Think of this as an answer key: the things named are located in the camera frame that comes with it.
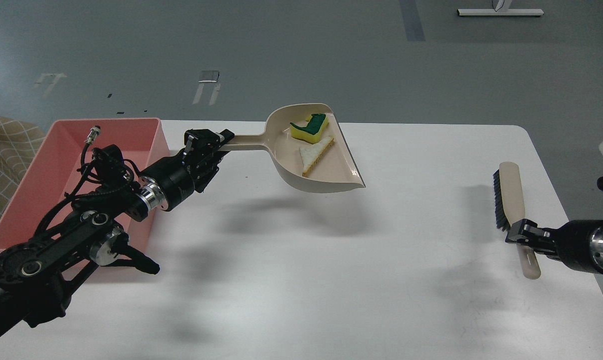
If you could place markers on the pink plastic bin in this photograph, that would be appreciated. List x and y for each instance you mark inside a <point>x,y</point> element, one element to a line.
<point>54,170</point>

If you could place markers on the beige plastic dustpan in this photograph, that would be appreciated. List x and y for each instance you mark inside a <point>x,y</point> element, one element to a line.
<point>335,171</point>

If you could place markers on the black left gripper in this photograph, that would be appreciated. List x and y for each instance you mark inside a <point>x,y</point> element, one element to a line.
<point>173,179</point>

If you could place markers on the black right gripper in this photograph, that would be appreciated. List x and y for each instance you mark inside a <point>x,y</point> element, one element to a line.
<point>572,241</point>

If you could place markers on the yellow green sponge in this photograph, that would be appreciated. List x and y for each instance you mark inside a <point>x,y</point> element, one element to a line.
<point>312,131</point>

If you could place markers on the white stand base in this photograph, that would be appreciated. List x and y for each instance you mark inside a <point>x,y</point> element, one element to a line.
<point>511,12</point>

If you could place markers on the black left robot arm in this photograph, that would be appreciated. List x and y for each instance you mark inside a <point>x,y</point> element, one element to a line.
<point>81,233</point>

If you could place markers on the triangular toast slice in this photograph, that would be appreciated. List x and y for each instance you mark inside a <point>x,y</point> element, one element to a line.
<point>311,154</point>

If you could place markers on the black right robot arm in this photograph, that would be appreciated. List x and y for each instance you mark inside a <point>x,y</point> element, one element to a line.
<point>596,247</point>

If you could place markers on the beige checkered cloth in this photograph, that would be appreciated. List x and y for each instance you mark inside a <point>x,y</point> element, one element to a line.
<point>19,143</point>

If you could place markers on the beige hand brush black bristles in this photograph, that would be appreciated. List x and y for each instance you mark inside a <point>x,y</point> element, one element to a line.
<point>509,210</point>

